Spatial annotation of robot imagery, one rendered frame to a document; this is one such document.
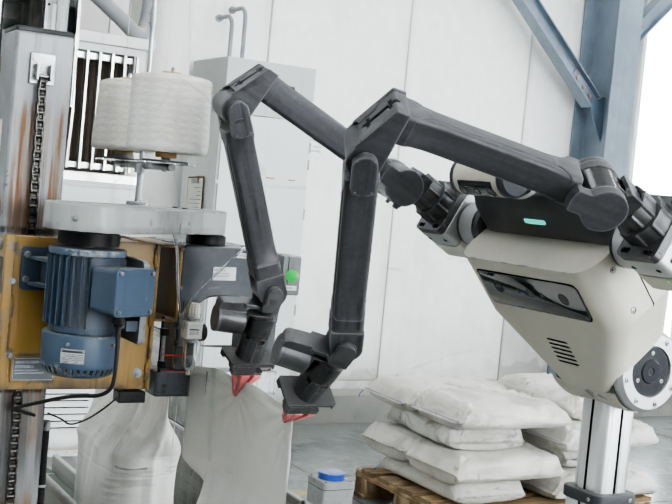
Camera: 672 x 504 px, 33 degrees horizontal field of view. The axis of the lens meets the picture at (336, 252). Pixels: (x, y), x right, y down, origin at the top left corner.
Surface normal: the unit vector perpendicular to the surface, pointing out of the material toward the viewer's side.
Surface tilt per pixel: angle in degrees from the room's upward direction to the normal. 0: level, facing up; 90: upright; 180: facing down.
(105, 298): 90
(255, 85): 103
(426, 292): 90
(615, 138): 90
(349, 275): 124
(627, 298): 90
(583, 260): 40
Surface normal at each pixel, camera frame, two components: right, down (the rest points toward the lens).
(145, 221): 0.92, 0.11
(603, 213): 0.04, 0.61
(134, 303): 0.81, 0.11
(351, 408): 0.49, 0.09
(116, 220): 0.66, 0.10
